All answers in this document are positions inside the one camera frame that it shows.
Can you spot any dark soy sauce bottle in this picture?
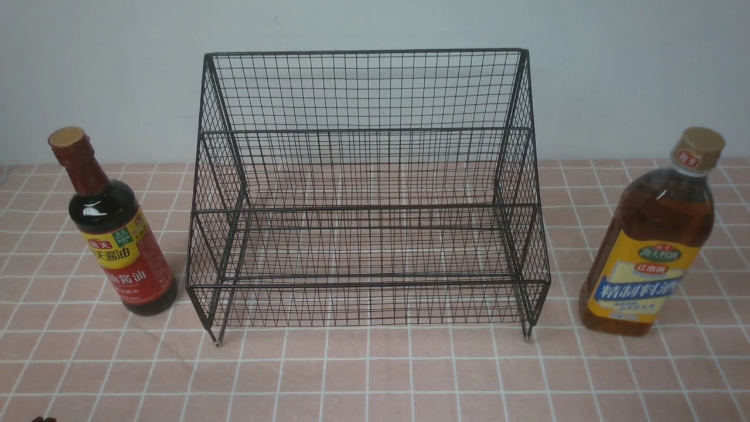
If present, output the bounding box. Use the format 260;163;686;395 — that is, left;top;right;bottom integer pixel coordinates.
48;127;179;316

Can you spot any amber cooking wine bottle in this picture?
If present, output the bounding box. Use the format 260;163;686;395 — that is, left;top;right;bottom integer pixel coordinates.
578;127;726;336

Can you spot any pink checkered tablecloth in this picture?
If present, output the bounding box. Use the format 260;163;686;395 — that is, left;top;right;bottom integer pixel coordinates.
1;158;748;421

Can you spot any black wire mesh rack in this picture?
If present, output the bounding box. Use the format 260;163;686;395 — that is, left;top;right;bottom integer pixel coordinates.
185;48;551;345

